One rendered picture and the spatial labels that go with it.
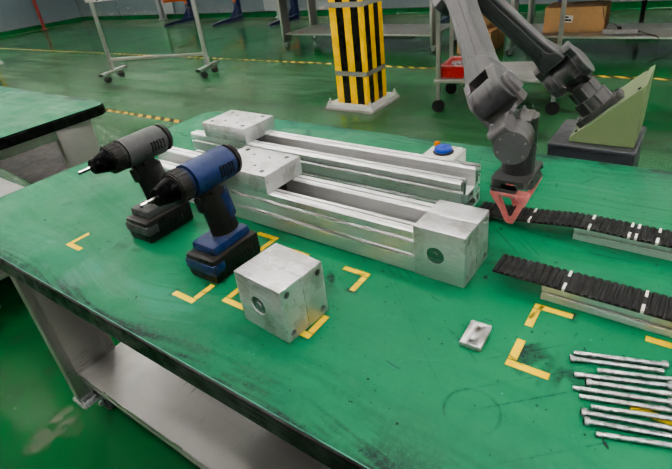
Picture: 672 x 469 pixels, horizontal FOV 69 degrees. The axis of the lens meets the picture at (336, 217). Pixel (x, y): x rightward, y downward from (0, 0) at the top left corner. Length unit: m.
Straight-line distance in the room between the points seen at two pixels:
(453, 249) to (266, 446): 0.77
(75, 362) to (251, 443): 0.65
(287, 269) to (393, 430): 0.27
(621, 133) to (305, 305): 0.92
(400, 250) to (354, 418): 0.32
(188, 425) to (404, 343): 0.85
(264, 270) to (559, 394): 0.42
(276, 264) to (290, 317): 0.08
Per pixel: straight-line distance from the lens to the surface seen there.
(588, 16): 5.75
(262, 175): 0.97
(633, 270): 0.92
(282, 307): 0.70
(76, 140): 2.46
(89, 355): 1.75
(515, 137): 0.82
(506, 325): 0.76
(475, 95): 0.90
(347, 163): 1.07
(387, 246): 0.87
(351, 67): 4.25
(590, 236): 0.96
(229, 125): 1.30
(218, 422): 1.43
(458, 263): 0.80
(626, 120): 1.36
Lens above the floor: 1.29
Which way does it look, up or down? 29 degrees down
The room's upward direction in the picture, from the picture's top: 7 degrees counter-clockwise
